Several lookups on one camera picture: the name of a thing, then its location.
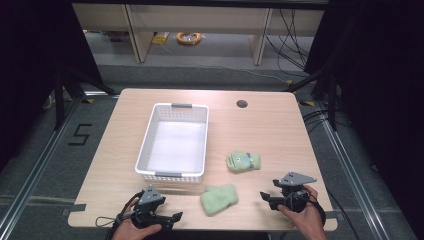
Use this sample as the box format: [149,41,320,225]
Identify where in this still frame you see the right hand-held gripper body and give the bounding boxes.
[279,171,318,214]

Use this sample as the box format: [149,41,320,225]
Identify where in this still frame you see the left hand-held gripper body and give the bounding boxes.
[131,185,167,230]

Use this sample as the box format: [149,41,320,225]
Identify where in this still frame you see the green mitten with face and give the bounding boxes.
[226,150,262,173]

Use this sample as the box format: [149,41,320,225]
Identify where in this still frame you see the white plastic basket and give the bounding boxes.
[134,102,210,185]

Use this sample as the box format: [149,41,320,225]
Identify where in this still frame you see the person's left hand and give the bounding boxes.
[111,197,163,240]

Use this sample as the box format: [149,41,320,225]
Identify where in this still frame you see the person's right hand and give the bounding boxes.
[277,185,329,240]

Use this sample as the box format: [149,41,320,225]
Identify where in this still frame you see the black metal stand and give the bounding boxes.
[283,64,338,132]
[52,64,118,132]

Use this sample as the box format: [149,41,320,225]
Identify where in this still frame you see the black curtain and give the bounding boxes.
[0,0,105,171]
[303,0,424,240]

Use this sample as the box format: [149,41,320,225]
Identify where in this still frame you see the yellow packet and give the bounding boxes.
[151,31,171,46]

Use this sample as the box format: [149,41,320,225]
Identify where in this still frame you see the beige wooden shelf unit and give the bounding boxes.
[71,2,326,67]

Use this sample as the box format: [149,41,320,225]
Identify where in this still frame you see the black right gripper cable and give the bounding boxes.
[306,189,328,228]

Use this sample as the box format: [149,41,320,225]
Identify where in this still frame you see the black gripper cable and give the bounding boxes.
[306,189,328,228]
[95,191,145,240]

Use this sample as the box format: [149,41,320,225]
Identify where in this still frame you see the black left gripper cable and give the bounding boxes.
[95,191,145,240]

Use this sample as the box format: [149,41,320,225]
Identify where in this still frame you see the aluminium floor rail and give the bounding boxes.
[314,99,393,240]
[0,95,86,236]

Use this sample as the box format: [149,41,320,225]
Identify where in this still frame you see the black floor cables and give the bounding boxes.
[300,107,331,135]

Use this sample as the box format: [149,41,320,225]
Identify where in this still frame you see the thin white floor cable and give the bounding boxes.
[156,42,292,84]

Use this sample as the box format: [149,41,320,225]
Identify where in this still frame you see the bundle of black cables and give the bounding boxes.
[265,8,312,72]

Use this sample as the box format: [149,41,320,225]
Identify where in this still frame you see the orange cable coil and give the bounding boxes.
[175,31,203,47]

